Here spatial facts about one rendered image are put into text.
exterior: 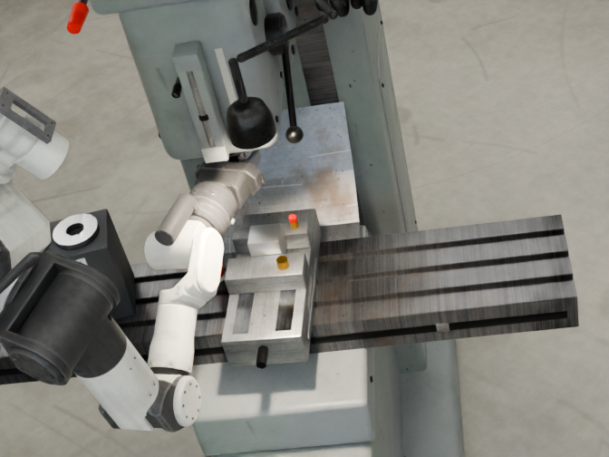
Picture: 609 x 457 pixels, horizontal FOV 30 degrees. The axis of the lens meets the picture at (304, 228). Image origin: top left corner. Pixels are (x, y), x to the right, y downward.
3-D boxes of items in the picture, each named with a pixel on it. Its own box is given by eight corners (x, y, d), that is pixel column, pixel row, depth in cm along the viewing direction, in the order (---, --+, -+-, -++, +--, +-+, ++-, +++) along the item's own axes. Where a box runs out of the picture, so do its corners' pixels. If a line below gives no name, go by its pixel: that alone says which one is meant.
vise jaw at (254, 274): (306, 288, 212) (302, 274, 209) (228, 295, 215) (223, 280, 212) (309, 267, 216) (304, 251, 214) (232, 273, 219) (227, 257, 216)
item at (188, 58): (228, 160, 187) (196, 53, 173) (205, 163, 188) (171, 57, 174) (230, 145, 190) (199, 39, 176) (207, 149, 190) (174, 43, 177)
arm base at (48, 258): (62, 401, 158) (66, 374, 148) (-18, 355, 158) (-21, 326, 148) (118, 314, 165) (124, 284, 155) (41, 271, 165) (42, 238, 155)
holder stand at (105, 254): (136, 316, 226) (105, 242, 213) (29, 341, 226) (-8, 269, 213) (134, 275, 235) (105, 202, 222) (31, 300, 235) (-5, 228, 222)
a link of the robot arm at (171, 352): (213, 314, 187) (198, 432, 181) (158, 314, 191) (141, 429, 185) (183, 298, 177) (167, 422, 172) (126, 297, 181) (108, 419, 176)
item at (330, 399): (378, 442, 216) (368, 403, 208) (201, 459, 221) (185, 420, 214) (376, 261, 253) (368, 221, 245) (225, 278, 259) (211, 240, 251)
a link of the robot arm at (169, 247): (237, 234, 194) (211, 280, 186) (186, 238, 199) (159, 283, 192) (210, 183, 188) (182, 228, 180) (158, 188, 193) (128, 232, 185)
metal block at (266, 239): (285, 264, 216) (278, 241, 212) (254, 267, 217) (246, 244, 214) (286, 245, 220) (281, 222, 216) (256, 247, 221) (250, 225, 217)
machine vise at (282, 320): (308, 362, 208) (296, 321, 200) (229, 367, 210) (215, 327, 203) (322, 232, 233) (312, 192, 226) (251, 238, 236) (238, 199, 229)
